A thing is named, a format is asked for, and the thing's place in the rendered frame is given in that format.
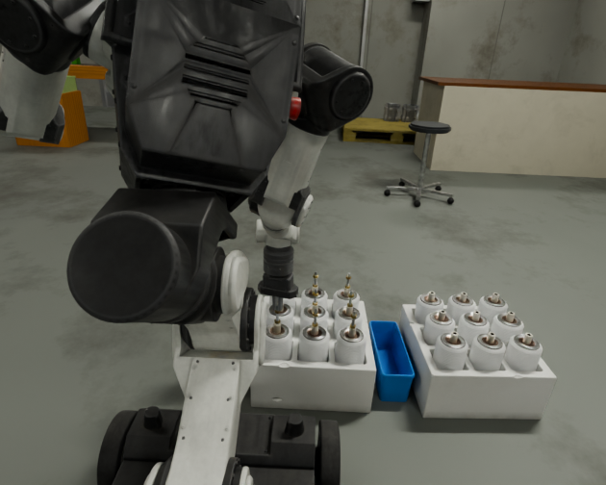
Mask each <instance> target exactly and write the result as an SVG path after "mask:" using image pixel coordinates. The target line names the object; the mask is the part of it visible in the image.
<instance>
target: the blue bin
mask: <svg viewBox="0 0 606 485"><path fill-rule="evenodd" d="M369 335H370V340H371V346H372V350H373V356H374V361H375V366H376V376H375V382H376V386H377V391H378V395H379V399H380V400H381V401H397V402H405V401H407V399H408V395H409V392H410V388H411V385H412V381H413V379H414V377H415V372H414V369H413V366H412V363H411V360H410V358H409V355H408V352H407V349H406V346H405V344H404V341H403V338H402V336H401V333H400V330H399V327H398V324H397V322H395V321H382V320H372V321H370V322H369Z"/></svg>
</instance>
